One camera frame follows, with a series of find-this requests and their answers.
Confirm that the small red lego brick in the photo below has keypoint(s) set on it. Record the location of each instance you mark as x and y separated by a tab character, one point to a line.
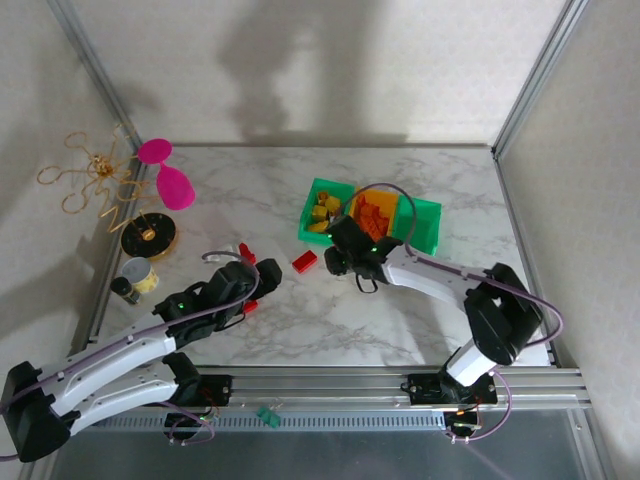
251	306

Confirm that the yellow lego brick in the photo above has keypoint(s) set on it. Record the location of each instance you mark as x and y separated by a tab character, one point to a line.
323	196
317	227
320	212
332	204

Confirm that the orange lego brick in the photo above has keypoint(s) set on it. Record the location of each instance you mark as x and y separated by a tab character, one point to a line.
374	212
361	204

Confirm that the long red lego brick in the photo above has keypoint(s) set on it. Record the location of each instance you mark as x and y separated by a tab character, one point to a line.
305	261

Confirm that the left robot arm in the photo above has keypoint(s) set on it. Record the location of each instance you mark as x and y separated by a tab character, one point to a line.
110	360

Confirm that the green bin with yellow legos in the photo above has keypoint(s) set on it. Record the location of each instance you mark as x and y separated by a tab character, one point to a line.
307	235

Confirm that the orange plastic bin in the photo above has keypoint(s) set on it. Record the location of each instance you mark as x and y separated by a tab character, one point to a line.
387	197

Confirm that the empty green plastic bin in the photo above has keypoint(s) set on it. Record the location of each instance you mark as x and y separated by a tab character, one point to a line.
422	225

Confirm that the black gold-rimmed round disc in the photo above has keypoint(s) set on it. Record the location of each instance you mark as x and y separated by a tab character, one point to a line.
155	245

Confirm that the small black bottle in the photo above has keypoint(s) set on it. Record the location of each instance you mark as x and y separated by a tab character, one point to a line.
125	290

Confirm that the pink plastic goblet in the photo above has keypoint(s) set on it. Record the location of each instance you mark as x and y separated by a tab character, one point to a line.
175	190

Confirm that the green connector plug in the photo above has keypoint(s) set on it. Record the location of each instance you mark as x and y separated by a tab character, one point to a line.
267	417

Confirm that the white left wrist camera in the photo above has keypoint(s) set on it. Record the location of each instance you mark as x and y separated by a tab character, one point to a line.
229	248

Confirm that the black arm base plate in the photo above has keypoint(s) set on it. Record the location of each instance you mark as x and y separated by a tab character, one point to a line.
425	390
217	390

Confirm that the aluminium side rail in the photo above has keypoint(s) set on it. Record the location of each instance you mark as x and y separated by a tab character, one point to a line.
100	310
524	250

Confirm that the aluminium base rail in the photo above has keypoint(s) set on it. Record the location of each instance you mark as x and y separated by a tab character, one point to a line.
325	387

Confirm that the aluminium frame post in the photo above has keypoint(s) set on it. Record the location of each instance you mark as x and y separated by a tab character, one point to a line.
535	80
95	80

